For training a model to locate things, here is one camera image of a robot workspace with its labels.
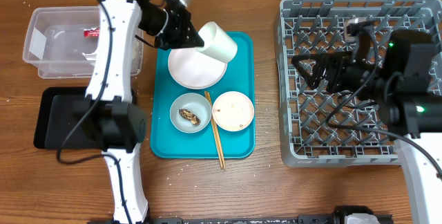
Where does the white cup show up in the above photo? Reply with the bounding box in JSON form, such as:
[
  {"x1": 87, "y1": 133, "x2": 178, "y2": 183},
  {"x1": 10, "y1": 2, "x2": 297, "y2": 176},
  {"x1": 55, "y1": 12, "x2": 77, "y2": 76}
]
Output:
[{"x1": 196, "y1": 21, "x2": 238, "y2": 64}]

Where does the grey-green small bowl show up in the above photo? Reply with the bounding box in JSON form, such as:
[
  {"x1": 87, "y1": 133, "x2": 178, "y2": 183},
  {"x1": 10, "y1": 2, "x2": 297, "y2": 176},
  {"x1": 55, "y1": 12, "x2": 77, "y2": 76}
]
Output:
[{"x1": 170, "y1": 93, "x2": 212, "y2": 133}]

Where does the brown food scrap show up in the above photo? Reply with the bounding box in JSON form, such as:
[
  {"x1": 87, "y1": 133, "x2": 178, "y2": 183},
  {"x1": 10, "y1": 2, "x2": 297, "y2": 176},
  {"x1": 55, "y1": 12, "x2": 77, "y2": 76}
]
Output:
[{"x1": 179, "y1": 109, "x2": 200, "y2": 126}]

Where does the red snack wrapper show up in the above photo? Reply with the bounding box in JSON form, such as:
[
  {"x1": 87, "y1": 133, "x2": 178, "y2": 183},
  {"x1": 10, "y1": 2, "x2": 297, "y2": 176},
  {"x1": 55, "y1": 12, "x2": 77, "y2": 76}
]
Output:
[{"x1": 84, "y1": 27, "x2": 99, "y2": 37}]

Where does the white napkin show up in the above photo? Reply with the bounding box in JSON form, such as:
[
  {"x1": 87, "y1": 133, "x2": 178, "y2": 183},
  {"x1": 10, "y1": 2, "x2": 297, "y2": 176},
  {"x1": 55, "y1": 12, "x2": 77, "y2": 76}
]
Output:
[{"x1": 82, "y1": 50, "x2": 97, "y2": 61}]

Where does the pink bowl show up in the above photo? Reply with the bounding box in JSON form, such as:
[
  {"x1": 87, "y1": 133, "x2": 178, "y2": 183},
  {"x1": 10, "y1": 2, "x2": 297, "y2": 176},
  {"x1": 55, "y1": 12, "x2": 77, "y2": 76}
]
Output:
[{"x1": 212, "y1": 91, "x2": 255, "y2": 132}]

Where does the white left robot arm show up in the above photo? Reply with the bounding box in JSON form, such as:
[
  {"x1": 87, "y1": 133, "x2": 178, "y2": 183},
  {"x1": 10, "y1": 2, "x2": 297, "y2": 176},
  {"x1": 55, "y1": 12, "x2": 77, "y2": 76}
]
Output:
[{"x1": 56, "y1": 0, "x2": 204, "y2": 223}]

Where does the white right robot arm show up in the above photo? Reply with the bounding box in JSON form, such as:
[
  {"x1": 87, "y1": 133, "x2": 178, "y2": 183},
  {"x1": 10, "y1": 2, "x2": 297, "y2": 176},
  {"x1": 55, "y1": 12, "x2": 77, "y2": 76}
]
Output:
[{"x1": 291, "y1": 20, "x2": 441, "y2": 223}]

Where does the grey dishwasher rack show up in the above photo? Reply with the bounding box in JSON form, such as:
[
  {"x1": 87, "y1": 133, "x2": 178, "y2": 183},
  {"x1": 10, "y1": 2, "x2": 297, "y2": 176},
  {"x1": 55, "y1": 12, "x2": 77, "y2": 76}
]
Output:
[{"x1": 275, "y1": 0, "x2": 441, "y2": 167}]

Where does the clear plastic waste bin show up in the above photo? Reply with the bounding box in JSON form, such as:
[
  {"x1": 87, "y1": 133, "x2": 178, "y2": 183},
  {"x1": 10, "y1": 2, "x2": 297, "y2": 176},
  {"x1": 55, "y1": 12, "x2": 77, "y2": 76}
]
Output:
[{"x1": 22, "y1": 6, "x2": 144, "y2": 80}]

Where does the black food waste tray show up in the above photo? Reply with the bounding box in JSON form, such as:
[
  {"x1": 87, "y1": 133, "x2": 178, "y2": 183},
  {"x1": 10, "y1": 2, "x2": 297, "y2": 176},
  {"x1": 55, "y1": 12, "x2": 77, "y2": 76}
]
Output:
[{"x1": 32, "y1": 86, "x2": 135, "y2": 150}]

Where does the large white plate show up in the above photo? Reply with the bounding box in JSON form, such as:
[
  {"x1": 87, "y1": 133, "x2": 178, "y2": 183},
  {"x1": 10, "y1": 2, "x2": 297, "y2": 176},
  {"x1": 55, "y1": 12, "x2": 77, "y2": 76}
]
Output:
[{"x1": 168, "y1": 48, "x2": 227, "y2": 89}]

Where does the wooden chopstick right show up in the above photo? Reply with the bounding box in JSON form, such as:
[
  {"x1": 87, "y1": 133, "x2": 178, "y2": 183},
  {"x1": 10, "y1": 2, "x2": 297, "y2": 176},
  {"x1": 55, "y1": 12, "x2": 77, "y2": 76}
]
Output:
[{"x1": 206, "y1": 91, "x2": 227, "y2": 170}]

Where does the wooden chopstick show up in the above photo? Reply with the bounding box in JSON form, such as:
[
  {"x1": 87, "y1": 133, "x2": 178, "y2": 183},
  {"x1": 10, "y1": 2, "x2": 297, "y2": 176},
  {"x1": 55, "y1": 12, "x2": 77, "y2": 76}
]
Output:
[
  {"x1": 206, "y1": 91, "x2": 227, "y2": 170},
  {"x1": 204, "y1": 91, "x2": 224, "y2": 169}
]

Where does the wooden chopstick left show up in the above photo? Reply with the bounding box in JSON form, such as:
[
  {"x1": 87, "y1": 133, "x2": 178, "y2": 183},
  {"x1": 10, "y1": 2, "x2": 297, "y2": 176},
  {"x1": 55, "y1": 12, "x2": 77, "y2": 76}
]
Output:
[{"x1": 204, "y1": 91, "x2": 224, "y2": 169}]

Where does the teal serving tray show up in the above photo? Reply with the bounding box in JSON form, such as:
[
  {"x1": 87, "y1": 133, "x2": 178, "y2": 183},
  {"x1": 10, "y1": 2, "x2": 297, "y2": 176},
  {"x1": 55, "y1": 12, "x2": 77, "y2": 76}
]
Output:
[{"x1": 150, "y1": 32, "x2": 256, "y2": 159}]

